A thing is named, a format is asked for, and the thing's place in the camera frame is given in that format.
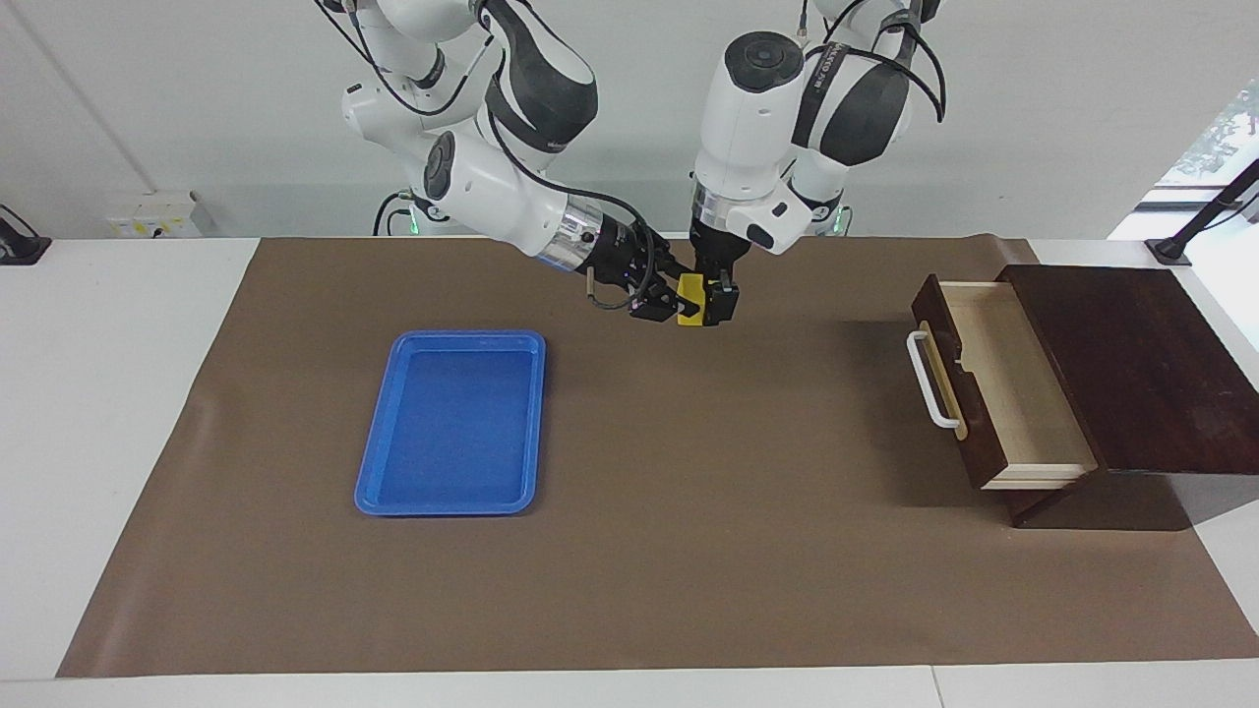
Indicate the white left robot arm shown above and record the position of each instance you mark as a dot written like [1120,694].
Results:
[757,108]

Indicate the black camera stand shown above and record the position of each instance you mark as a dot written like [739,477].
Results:
[20,246]
[1169,253]

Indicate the wooden drawer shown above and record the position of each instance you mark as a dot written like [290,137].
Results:
[1023,413]

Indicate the yellow block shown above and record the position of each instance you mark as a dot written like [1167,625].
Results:
[690,295]

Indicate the dark wooden cabinet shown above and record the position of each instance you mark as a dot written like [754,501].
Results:
[1131,374]

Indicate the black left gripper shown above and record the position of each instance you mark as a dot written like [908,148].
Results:
[716,254]

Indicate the white wall socket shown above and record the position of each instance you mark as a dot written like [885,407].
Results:
[152,216]

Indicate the brown table mat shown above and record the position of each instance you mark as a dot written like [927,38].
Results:
[689,551]

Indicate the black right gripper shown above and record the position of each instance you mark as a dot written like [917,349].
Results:
[620,258]

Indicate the blue plastic tray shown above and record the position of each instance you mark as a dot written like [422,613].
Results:
[452,423]

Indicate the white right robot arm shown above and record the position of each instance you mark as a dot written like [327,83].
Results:
[492,187]

